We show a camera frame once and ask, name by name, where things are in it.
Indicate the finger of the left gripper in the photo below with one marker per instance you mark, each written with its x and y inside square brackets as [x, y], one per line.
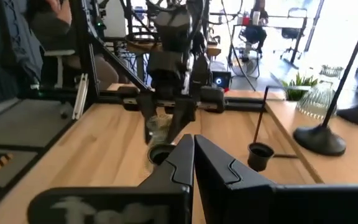
[183, 112]
[148, 112]

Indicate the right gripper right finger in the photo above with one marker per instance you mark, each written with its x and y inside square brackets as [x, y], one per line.
[244, 202]

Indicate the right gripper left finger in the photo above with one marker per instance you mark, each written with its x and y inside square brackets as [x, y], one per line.
[166, 193]

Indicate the clear ribbed glass candle holder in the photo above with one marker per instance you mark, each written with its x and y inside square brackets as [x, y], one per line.
[160, 129]
[317, 102]

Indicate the medium black candlestick holder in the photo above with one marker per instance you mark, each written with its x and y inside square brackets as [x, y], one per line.
[158, 155]

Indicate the short black candlestick holder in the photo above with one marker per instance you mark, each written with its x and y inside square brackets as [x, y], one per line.
[259, 158]

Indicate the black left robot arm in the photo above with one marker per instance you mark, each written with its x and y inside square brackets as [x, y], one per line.
[172, 28]

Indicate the round wooden side table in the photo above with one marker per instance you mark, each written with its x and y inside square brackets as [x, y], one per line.
[138, 46]

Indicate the small black screen device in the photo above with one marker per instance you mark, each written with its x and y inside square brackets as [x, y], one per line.
[221, 80]

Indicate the white plastic strip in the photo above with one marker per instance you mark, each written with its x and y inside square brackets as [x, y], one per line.
[81, 96]

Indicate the red can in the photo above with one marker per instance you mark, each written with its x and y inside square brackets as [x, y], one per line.
[245, 20]

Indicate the person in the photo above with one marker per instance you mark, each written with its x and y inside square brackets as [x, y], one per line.
[17, 37]
[255, 32]

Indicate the white cup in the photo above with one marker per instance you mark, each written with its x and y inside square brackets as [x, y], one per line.
[256, 18]

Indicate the white stool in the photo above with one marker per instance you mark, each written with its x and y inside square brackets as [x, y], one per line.
[59, 53]

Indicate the artificial plant in white pot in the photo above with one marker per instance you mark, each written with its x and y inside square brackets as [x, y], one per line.
[300, 84]

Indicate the person's hand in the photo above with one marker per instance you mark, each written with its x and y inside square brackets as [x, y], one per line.
[61, 11]

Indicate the black office chair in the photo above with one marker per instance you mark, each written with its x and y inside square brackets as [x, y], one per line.
[291, 32]

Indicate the black aluminium frame rails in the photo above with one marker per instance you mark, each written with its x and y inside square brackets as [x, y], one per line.
[85, 62]

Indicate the wooden shelf riser black frame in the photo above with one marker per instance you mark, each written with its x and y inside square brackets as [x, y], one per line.
[353, 155]

